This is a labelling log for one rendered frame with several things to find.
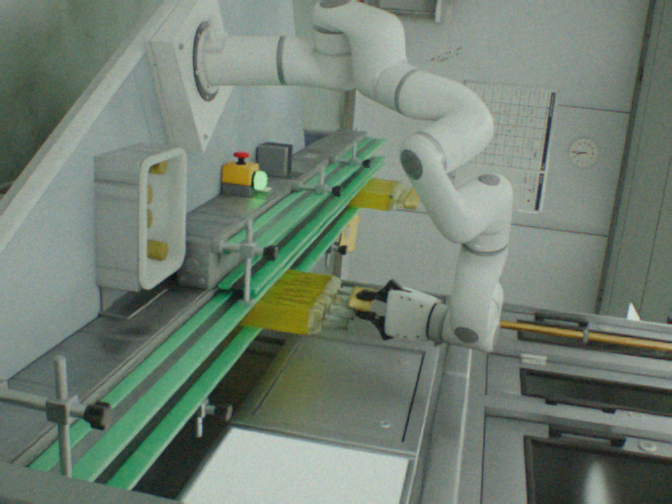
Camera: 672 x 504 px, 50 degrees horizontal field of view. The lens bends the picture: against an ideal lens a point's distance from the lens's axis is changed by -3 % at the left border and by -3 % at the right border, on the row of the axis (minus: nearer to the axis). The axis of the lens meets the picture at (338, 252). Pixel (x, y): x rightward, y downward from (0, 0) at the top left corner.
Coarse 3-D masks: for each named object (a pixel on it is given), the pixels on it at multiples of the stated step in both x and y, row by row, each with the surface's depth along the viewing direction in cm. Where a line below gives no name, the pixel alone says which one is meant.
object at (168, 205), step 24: (144, 168) 116; (168, 168) 132; (144, 192) 117; (168, 192) 133; (144, 216) 118; (168, 216) 135; (144, 240) 119; (168, 240) 136; (144, 264) 121; (168, 264) 134; (144, 288) 123
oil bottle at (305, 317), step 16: (256, 304) 147; (272, 304) 147; (288, 304) 147; (304, 304) 148; (320, 304) 149; (240, 320) 149; (256, 320) 148; (272, 320) 147; (288, 320) 146; (304, 320) 146; (320, 320) 146
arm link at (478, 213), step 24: (408, 144) 119; (432, 144) 117; (408, 168) 121; (432, 168) 117; (432, 192) 119; (456, 192) 118; (480, 192) 120; (504, 192) 122; (432, 216) 122; (456, 216) 118; (480, 216) 119; (504, 216) 123; (456, 240) 121; (480, 240) 126; (504, 240) 127
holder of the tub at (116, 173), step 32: (96, 160) 117; (128, 160) 116; (96, 192) 119; (128, 192) 118; (96, 224) 120; (128, 224) 119; (96, 256) 122; (128, 256) 121; (128, 288) 122; (160, 288) 139
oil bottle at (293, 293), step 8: (272, 288) 155; (280, 288) 155; (288, 288) 156; (280, 296) 152; (288, 296) 152; (296, 296) 152; (304, 296) 152; (312, 296) 152; (320, 296) 153; (328, 304) 152; (328, 312) 152
